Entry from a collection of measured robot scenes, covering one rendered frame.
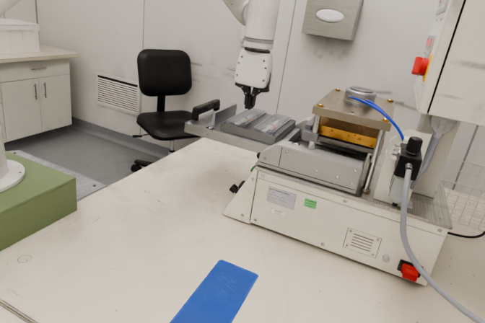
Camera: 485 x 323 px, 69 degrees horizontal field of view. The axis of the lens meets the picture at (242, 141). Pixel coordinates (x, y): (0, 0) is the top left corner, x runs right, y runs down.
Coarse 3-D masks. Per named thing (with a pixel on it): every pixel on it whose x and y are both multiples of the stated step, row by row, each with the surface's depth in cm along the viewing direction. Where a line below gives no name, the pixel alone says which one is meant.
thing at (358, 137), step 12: (324, 120) 93; (336, 120) 94; (324, 132) 89; (336, 132) 88; (348, 132) 87; (360, 132) 87; (372, 132) 89; (336, 144) 89; (348, 144) 87; (360, 144) 86; (372, 144) 85
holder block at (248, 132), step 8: (256, 120) 107; (224, 128) 101; (232, 128) 100; (240, 128) 98; (248, 128) 99; (288, 128) 105; (248, 136) 98; (256, 136) 97; (264, 136) 96; (272, 136) 95; (280, 136) 99; (272, 144) 96
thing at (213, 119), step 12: (228, 108) 111; (192, 120) 106; (204, 120) 108; (216, 120) 105; (192, 132) 104; (204, 132) 102; (216, 132) 101; (228, 144) 100; (240, 144) 99; (252, 144) 97; (264, 144) 96
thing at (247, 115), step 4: (252, 108) 115; (244, 112) 109; (248, 112) 110; (252, 112) 111; (256, 112) 111; (260, 112) 112; (236, 116) 105; (240, 116) 105; (244, 116) 106; (248, 116) 106; (252, 116) 107; (256, 116) 108; (232, 120) 100; (236, 120) 101; (240, 120) 101; (244, 120) 102; (248, 120) 102
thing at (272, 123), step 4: (272, 116) 110; (276, 116) 110; (280, 116) 111; (284, 116) 112; (264, 120) 104; (268, 120) 105; (272, 120) 106; (276, 120) 106; (280, 120) 107; (284, 120) 107; (260, 124) 101; (264, 124) 101; (268, 124) 102; (272, 124) 102; (276, 124) 103; (280, 124) 103; (260, 128) 97; (264, 128) 98; (268, 128) 98; (272, 128) 99; (276, 128) 99
